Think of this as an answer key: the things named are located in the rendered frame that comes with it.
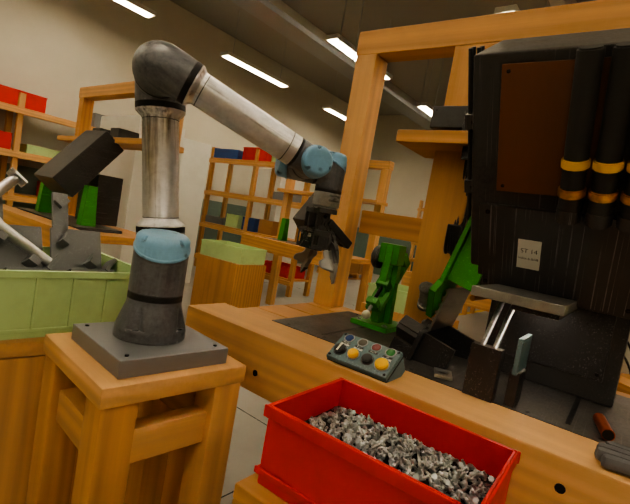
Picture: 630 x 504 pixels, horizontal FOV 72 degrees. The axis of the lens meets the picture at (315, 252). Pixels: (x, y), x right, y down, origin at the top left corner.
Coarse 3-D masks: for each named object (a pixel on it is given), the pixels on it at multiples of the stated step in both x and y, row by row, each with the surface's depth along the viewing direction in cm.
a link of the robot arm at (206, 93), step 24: (144, 48) 90; (168, 48) 90; (144, 72) 90; (168, 72) 89; (192, 72) 90; (168, 96) 93; (192, 96) 92; (216, 96) 93; (240, 96) 96; (216, 120) 97; (240, 120) 95; (264, 120) 97; (264, 144) 99; (288, 144) 99; (312, 144) 103; (312, 168) 99
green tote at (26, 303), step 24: (120, 264) 141; (0, 288) 101; (24, 288) 105; (48, 288) 109; (72, 288) 113; (96, 288) 118; (120, 288) 123; (0, 312) 102; (24, 312) 106; (48, 312) 110; (72, 312) 114; (96, 312) 119; (0, 336) 103; (24, 336) 107
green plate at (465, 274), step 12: (468, 228) 102; (468, 240) 103; (456, 252) 103; (468, 252) 103; (456, 264) 104; (468, 264) 103; (444, 276) 104; (456, 276) 104; (468, 276) 102; (480, 276) 101; (444, 288) 108; (468, 288) 102
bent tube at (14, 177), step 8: (8, 176) 125; (16, 176) 126; (0, 184) 122; (8, 184) 124; (16, 184) 126; (24, 184) 128; (0, 192) 122; (0, 224) 120; (8, 232) 121; (16, 232) 122; (16, 240) 122; (24, 240) 123; (24, 248) 123; (32, 248) 124; (40, 256) 126; (48, 256) 128
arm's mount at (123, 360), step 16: (80, 336) 92; (96, 336) 90; (112, 336) 92; (192, 336) 101; (96, 352) 86; (112, 352) 83; (128, 352) 84; (144, 352) 86; (160, 352) 87; (176, 352) 89; (192, 352) 91; (208, 352) 93; (224, 352) 97; (112, 368) 81; (128, 368) 81; (144, 368) 83; (160, 368) 86; (176, 368) 88
